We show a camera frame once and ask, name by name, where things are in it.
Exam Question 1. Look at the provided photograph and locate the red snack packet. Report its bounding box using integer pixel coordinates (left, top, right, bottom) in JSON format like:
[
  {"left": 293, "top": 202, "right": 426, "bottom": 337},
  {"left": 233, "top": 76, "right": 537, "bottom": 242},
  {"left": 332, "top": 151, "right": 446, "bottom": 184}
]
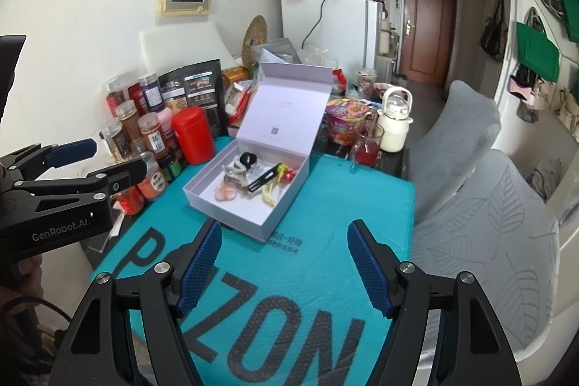
[{"left": 228, "top": 85, "right": 256, "bottom": 124}]

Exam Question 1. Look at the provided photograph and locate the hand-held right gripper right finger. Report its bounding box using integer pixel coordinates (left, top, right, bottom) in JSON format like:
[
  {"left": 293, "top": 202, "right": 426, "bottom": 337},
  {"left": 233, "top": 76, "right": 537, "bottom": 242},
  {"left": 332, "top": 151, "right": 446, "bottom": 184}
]
[{"left": 346, "top": 219, "right": 521, "bottom": 386}]

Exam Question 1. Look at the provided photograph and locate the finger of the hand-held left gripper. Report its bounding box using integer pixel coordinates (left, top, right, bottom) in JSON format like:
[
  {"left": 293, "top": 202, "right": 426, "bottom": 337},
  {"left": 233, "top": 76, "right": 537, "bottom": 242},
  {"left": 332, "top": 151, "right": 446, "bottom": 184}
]
[
  {"left": 13, "top": 157, "right": 148, "bottom": 200},
  {"left": 0, "top": 138, "right": 98, "bottom": 183}
]

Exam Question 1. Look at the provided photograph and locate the grey leaf chair cover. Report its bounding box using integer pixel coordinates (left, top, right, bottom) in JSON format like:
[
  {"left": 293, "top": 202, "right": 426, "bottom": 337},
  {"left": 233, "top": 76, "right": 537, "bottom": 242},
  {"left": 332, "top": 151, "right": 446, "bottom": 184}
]
[
  {"left": 407, "top": 81, "right": 503, "bottom": 224},
  {"left": 398, "top": 148, "right": 562, "bottom": 369}
]

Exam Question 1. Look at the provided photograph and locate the teal printed bubble mailer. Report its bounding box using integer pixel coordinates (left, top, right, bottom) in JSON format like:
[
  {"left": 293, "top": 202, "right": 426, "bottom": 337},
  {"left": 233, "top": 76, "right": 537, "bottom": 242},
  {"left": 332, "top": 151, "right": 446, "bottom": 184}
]
[{"left": 88, "top": 137, "right": 417, "bottom": 386}]

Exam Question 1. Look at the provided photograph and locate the grey plastic bag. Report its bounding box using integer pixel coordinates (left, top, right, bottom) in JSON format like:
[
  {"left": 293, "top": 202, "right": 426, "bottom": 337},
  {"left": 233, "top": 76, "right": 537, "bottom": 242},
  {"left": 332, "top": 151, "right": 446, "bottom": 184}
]
[{"left": 260, "top": 38, "right": 301, "bottom": 65}]

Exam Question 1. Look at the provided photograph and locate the cream hair claw red flower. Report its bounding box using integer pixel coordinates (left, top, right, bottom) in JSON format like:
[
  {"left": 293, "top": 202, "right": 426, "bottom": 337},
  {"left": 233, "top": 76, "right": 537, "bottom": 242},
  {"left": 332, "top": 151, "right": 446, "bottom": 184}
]
[{"left": 261, "top": 169, "right": 299, "bottom": 207}]

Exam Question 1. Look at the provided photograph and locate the black handbag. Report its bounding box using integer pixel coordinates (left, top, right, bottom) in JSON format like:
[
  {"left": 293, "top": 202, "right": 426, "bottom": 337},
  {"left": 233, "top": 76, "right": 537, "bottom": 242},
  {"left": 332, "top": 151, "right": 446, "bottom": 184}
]
[{"left": 479, "top": 0, "right": 508, "bottom": 62}]

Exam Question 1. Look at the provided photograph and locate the instant noodle cup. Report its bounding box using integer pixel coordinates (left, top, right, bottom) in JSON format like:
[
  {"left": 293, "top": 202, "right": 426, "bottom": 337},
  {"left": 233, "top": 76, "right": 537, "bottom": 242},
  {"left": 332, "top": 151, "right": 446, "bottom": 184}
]
[{"left": 325, "top": 97, "right": 376, "bottom": 145}]

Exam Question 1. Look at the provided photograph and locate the brown door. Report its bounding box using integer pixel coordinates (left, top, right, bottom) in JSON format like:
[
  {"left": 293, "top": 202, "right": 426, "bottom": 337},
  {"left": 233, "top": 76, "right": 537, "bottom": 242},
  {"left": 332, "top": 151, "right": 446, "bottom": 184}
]
[{"left": 402, "top": 0, "right": 458, "bottom": 88}]

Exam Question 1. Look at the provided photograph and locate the black power cable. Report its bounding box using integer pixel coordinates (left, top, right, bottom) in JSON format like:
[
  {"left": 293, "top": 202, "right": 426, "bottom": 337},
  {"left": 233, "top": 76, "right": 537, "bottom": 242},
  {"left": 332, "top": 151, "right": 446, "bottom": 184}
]
[{"left": 301, "top": 0, "right": 331, "bottom": 52}]

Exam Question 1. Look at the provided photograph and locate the white fridge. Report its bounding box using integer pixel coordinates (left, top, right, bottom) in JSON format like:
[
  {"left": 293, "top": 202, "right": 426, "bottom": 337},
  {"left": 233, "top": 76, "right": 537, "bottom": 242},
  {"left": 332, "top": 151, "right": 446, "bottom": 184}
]
[{"left": 280, "top": 0, "right": 385, "bottom": 75}]

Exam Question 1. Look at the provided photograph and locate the cream kettle bottle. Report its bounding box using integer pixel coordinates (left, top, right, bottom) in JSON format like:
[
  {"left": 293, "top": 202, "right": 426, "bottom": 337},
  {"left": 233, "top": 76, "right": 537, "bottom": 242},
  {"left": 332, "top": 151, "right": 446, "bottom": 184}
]
[{"left": 376, "top": 86, "right": 414, "bottom": 153}]

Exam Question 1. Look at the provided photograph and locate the red canister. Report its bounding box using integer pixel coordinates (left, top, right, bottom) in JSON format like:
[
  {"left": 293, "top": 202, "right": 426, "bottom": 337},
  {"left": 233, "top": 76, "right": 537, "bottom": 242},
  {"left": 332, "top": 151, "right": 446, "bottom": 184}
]
[{"left": 172, "top": 106, "right": 217, "bottom": 165}]

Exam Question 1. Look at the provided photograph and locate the glass jar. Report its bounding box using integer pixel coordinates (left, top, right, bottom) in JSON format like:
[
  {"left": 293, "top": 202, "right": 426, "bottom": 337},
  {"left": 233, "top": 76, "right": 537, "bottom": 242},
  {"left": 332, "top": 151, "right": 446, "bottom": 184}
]
[{"left": 356, "top": 70, "right": 378, "bottom": 97}]

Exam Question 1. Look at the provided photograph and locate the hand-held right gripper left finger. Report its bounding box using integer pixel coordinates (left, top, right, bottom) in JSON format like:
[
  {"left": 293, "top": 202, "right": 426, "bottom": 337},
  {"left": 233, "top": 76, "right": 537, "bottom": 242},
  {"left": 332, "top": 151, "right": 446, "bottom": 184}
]
[{"left": 47, "top": 219, "right": 224, "bottom": 386}]

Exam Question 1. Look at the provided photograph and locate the glass of red drink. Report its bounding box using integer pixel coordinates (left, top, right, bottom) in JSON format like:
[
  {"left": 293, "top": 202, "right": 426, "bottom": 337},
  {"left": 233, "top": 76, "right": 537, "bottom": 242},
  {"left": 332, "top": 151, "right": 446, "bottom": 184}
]
[{"left": 350, "top": 121, "right": 385, "bottom": 168}]

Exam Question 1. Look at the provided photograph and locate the green tote bag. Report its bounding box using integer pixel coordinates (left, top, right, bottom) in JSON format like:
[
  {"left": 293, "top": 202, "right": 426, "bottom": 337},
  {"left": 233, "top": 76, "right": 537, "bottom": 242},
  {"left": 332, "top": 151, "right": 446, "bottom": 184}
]
[
  {"left": 555, "top": 0, "right": 579, "bottom": 29},
  {"left": 516, "top": 22, "right": 562, "bottom": 81}
]

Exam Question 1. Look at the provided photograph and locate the woven round trivet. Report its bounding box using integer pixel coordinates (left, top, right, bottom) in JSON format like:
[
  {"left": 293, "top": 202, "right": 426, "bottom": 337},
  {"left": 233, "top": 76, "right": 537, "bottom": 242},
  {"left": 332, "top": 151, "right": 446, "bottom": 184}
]
[{"left": 242, "top": 15, "right": 271, "bottom": 65}]

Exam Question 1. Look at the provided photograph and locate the white gift box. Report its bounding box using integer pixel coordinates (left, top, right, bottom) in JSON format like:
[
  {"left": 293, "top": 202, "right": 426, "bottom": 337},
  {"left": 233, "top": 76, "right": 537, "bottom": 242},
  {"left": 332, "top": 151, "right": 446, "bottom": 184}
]
[{"left": 183, "top": 61, "right": 333, "bottom": 242}]

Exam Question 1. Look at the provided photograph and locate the row of clear spice jars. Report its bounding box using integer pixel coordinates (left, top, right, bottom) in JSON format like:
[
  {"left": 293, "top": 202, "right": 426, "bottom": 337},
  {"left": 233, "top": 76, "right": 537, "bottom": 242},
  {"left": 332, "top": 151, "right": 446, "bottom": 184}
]
[{"left": 100, "top": 72, "right": 184, "bottom": 216}]

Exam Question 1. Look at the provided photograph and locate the pink round hair clip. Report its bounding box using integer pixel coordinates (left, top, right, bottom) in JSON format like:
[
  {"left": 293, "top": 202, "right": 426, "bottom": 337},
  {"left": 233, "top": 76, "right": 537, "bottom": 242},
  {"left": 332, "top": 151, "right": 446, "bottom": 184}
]
[{"left": 214, "top": 182, "right": 238, "bottom": 202}]

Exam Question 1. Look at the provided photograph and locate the black snack pouch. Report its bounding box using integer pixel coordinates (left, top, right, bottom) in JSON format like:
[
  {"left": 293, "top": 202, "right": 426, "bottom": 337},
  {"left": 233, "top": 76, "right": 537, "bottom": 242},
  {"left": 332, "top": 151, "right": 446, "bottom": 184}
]
[{"left": 158, "top": 59, "right": 227, "bottom": 138}]

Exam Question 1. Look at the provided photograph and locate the orange snack packet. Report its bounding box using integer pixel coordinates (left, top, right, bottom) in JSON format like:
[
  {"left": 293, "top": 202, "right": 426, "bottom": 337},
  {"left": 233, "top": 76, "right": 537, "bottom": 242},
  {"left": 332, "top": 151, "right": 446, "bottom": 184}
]
[{"left": 221, "top": 67, "right": 252, "bottom": 88}]

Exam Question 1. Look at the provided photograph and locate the person's left hand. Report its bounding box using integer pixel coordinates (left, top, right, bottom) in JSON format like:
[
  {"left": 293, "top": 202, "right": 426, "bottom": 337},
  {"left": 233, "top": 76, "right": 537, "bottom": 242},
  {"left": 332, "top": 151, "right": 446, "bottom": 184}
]
[{"left": 0, "top": 254, "right": 46, "bottom": 309}]

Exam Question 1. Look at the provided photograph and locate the pink bottle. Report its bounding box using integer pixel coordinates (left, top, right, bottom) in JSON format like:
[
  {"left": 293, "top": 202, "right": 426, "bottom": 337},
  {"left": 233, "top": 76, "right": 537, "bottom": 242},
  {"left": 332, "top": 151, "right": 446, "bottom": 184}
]
[{"left": 156, "top": 108, "right": 177, "bottom": 138}]

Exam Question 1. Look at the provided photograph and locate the marbled beige wavy hair claw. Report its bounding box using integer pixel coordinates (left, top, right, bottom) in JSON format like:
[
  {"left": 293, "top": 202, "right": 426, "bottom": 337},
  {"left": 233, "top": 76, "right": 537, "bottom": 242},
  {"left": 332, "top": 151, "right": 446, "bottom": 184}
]
[{"left": 221, "top": 160, "right": 254, "bottom": 188}]

